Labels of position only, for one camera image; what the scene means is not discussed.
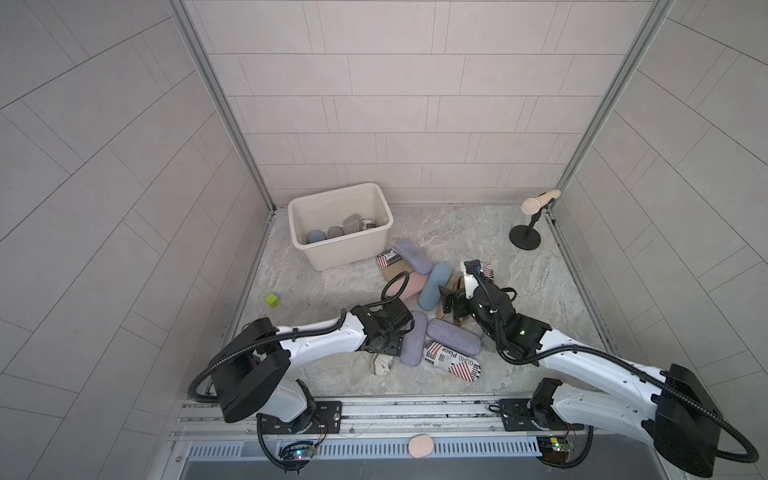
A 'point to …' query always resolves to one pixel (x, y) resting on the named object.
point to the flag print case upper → (388, 257)
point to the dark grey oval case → (334, 231)
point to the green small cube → (273, 300)
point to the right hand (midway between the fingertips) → (450, 284)
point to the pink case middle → (415, 285)
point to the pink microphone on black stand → (526, 237)
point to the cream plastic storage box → (341, 226)
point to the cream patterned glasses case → (381, 364)
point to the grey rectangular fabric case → (351, 223)
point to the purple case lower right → (453, 337)
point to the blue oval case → (316, 235)
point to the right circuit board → (554, 449)
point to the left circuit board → (300, 450)
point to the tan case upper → (392, 270)
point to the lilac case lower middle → (413, 339)
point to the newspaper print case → (368, 223)
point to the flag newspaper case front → (451, 361)
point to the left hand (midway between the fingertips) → (393, 344)
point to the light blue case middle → (439, 275)
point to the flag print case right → (487, 269)
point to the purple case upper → (414, 257)
